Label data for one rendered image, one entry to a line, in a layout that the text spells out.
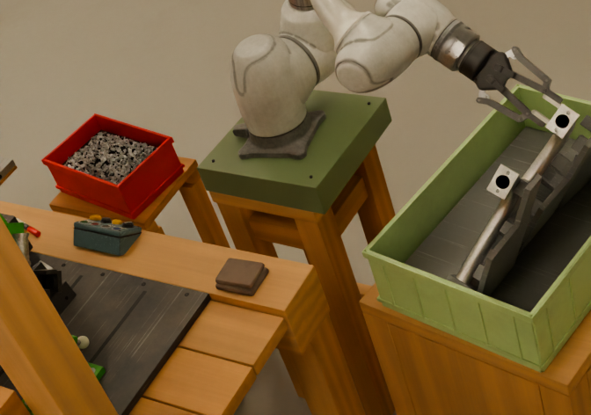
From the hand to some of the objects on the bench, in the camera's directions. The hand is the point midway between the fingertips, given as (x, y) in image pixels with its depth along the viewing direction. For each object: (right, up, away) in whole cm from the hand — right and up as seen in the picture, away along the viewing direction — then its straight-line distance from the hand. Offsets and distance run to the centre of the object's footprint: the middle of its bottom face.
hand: (553, 113), depth 211 cm
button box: (-94, -29, +59) cm, 115 cm away
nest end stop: (-105, -38, +45) cm, 120 cm away
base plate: (-124, -45, +51) cm, 142 cm away
